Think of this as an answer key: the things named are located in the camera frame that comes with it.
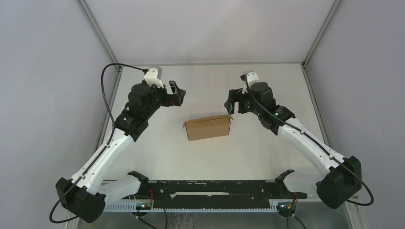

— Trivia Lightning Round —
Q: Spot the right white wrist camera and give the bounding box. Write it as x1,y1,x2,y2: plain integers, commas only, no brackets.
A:
240,70,259,94

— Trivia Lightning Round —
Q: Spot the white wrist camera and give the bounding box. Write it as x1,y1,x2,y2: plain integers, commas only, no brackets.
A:
144,66,164,89
240,70,259,94

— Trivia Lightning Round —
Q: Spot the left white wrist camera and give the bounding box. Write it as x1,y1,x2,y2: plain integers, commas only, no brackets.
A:
144,66,164,89

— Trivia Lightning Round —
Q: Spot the green circuit board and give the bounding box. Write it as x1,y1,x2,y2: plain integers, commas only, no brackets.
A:
136,204,152,210
277,204,296,211

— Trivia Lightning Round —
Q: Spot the left green circuit board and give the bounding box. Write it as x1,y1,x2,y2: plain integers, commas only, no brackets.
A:
136,204,152,210

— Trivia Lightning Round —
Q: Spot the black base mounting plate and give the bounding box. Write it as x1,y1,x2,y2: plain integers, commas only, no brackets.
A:
129,170,308,207

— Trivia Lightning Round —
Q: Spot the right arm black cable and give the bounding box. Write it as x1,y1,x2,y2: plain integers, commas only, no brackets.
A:
239,73,374,207

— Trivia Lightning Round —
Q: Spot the brown cardboard box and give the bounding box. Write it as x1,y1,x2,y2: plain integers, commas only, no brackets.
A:
182,114,233,141

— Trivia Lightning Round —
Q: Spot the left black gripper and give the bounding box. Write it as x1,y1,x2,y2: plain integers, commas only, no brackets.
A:
144,81,185,119

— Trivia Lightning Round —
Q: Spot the right green circuit board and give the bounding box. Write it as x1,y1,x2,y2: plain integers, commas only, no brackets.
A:
277,204,296,211

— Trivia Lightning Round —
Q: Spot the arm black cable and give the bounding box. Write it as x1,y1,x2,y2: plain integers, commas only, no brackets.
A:
239,73,374,207
49,63,149,224

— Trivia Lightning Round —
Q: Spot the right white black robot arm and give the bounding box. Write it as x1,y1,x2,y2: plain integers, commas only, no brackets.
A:
224,82,362,209

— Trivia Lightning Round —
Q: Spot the white slotted cable duct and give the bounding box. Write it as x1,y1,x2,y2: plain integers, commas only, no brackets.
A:
104,201,279,213

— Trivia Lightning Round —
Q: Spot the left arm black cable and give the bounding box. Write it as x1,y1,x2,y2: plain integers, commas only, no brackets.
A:
49,63,149,224

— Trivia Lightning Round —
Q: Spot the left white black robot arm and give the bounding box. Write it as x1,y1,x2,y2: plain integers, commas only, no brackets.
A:
55,81,186,223

